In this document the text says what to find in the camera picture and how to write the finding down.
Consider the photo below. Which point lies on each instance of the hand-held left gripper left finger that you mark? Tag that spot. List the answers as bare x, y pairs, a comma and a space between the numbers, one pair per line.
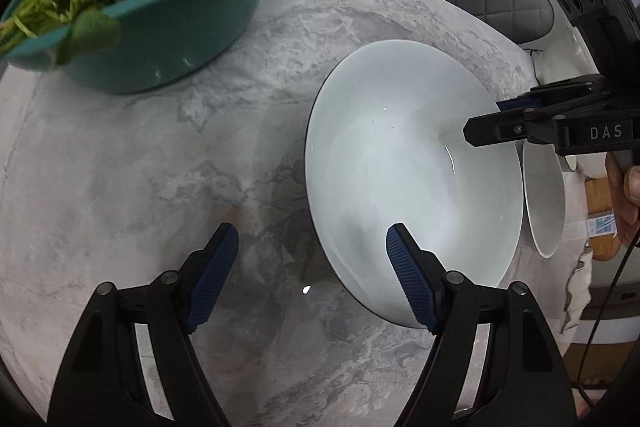
212, 279

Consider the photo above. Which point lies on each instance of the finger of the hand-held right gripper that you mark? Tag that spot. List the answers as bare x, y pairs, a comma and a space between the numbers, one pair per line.
550, 92
500, 129

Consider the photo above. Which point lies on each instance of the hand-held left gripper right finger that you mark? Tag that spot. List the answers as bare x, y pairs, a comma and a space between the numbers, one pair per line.
412, 279

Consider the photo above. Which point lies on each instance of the small white bowl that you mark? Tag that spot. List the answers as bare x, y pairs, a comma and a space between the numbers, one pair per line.
545, 207

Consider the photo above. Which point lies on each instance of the large white bowl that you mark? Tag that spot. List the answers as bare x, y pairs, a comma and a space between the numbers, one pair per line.
400, 167

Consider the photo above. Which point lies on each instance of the person's right hand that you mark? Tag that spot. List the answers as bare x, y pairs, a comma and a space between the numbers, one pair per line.
627, 202

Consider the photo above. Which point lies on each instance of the white purple rice cooker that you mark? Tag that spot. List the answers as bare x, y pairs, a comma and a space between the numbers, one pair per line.
565, 57

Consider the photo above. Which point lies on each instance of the wooden board with packet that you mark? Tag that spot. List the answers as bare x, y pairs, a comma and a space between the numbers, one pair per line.
600, 197

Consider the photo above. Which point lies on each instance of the blue white milk carton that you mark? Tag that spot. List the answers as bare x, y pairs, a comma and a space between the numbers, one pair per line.
600, 224

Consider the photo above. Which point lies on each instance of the white dish cloth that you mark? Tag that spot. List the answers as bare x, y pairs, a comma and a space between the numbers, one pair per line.
577, 287

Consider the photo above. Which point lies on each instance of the teal plastic basin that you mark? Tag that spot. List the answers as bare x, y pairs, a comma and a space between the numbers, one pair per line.
190, 22

